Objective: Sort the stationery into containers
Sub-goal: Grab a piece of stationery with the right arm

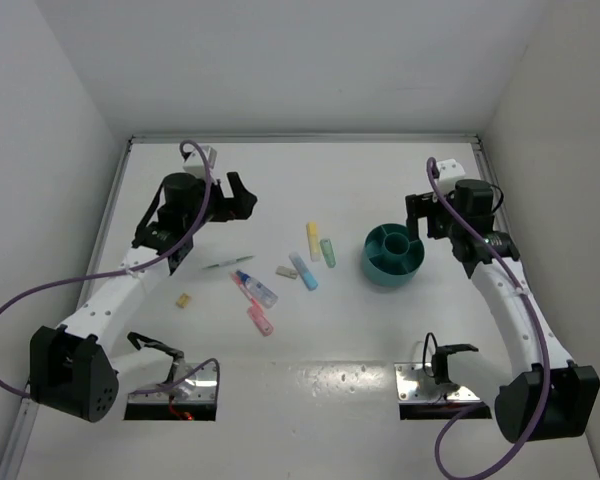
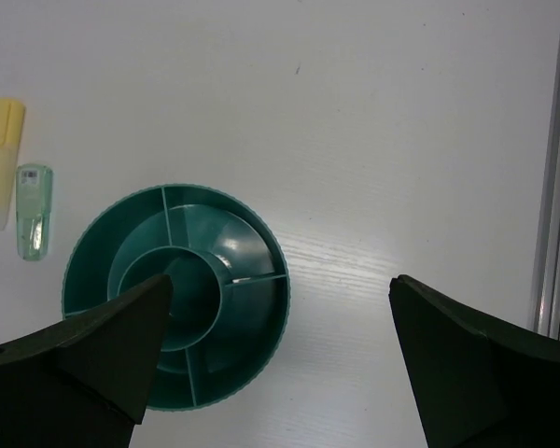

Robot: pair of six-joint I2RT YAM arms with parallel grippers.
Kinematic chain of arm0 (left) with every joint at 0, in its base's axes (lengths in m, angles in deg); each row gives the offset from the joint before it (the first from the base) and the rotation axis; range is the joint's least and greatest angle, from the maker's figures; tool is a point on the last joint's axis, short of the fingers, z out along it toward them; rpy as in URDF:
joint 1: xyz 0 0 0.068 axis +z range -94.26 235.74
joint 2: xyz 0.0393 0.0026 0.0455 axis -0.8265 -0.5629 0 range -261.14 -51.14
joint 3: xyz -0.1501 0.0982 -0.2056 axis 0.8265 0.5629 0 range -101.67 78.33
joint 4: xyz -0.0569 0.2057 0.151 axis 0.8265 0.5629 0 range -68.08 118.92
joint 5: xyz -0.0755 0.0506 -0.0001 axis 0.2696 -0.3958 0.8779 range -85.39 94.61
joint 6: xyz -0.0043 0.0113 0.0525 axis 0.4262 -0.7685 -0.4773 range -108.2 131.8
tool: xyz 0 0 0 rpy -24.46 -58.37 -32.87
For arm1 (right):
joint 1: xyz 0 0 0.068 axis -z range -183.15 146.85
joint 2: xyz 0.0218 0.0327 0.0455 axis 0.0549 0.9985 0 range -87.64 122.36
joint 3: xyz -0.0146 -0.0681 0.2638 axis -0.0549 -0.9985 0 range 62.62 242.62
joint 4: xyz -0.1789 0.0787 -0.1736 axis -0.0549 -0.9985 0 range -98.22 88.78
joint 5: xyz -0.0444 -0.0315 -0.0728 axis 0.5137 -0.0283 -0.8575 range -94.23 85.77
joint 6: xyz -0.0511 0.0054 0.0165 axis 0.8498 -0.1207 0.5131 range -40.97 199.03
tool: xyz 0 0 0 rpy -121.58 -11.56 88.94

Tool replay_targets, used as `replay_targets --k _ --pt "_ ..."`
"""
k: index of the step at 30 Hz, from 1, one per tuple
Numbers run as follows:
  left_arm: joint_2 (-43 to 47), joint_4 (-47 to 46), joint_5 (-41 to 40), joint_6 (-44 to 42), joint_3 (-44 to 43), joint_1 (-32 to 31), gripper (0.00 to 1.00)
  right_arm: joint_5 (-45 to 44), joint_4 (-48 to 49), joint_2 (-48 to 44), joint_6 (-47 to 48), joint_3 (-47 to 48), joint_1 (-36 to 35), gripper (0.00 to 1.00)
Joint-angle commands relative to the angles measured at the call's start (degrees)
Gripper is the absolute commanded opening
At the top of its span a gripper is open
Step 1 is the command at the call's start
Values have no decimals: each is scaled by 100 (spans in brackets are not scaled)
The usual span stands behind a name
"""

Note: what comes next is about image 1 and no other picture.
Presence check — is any small yellow eraser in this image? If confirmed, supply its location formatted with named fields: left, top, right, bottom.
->
left=176, top=294, right=191, bottom=309

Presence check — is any yellow highlighter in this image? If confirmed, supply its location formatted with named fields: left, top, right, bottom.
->
left=306, top=222, right=321, bottom=262

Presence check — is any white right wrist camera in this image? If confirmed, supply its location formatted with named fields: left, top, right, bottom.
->
left=434, top=159, right=466, bottom=195

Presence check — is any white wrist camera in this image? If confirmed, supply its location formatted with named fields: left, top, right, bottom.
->
left=183, top=145, right=217, bottom=178
left=434, top=159, right=466, bottom=195

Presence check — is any blue highlighter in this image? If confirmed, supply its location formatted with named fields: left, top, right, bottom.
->
left=289, top=252, right=318, bottom=291

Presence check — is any teal round organizer container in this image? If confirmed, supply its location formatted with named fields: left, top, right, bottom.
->
left=361, top=223, right=425, bottom=288

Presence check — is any pink highlighter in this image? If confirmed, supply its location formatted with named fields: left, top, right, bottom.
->
left=247, top=305, right=274, bottom=337

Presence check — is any clear glue bottle blue cap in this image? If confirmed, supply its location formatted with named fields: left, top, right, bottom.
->
left=236, top=270, right=278, bottom=308

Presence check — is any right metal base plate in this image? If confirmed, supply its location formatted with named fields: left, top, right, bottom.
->
left=394, top=362, right=480, bottom=405

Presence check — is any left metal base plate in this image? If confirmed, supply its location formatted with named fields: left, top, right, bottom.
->
left=130, top=358, right=221, bottom=402

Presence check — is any red pen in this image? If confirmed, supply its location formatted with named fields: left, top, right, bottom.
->
left=229, top=272, right=264, bottom=314

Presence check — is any green highlighter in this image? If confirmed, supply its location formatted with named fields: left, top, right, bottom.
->
left=319, top=238, right=336, bottom=268

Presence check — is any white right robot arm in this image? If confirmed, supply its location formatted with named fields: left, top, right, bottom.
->
left=405, top=179, right=600, bottom=443

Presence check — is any green pen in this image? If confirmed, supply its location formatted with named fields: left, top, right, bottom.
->
left=202, top=255, right=255, bottom=270

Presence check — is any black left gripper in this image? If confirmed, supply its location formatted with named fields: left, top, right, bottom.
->
left=184, top=172, right=256, bottom=232

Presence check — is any metal base plate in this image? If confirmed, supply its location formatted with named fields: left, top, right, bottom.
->
left=130, top=358, right=221, bottom=402
left=394, top=362, right=480, bottom=405

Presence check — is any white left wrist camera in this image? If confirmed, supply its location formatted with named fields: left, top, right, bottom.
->
left=183, top=145, right=217, bottom=178

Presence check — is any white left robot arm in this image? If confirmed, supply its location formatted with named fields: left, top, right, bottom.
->
left=29, top=172, right=257, bottom=423

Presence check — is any grey eraser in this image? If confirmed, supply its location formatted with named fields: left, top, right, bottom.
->
left=276, top=266, right=298, bottom=279

